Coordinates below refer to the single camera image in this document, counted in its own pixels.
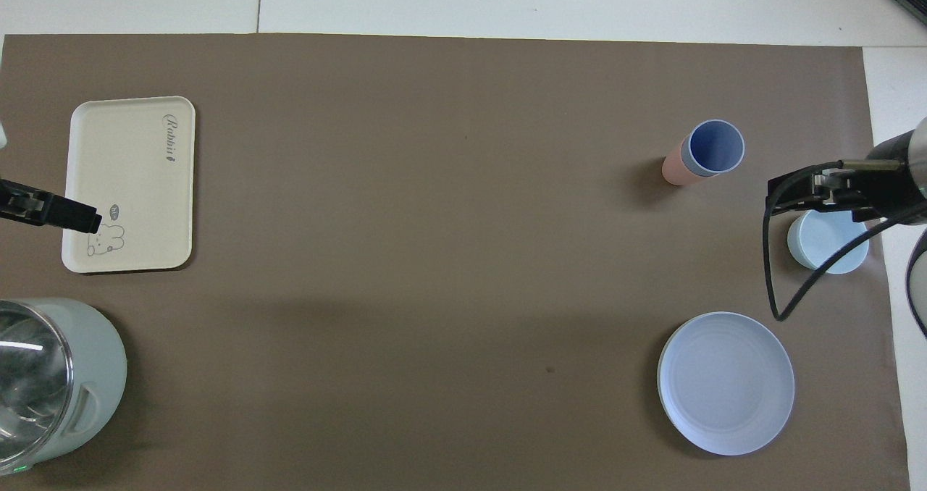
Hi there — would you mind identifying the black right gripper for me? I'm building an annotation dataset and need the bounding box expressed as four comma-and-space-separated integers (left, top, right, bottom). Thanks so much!
768, 133, 927, 224

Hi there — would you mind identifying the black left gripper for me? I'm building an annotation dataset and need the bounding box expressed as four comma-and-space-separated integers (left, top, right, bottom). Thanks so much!
0, 178, 102, 233

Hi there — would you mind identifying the blue plastic cup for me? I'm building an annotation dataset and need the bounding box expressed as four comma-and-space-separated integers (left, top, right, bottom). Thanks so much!
679, 119, 745, 179

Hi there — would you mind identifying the pink plastic cup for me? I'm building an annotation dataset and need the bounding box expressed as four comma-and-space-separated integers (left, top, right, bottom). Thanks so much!
662, 135, 714, 186

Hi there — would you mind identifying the cream rabbit print tray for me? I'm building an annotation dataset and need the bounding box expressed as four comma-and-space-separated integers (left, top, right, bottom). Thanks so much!
62, 96, 197, 274

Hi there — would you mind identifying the light blue bowl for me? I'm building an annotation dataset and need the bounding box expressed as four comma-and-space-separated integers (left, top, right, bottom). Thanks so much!
787, 209, 870, 274

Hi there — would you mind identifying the pale green cooking pot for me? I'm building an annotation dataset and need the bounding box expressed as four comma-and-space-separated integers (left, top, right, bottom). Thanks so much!
0, 298, 128, 476

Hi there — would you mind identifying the periwinkle blue plate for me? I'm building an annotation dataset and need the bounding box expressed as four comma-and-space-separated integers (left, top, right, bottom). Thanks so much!
657, 311, 796, 456

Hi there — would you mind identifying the brown paper table mat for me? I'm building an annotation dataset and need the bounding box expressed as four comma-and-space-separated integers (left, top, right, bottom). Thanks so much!
0, 33, 912, 491

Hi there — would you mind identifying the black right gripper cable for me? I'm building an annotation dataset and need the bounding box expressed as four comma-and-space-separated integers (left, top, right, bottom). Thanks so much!
763, 159, 927, 322

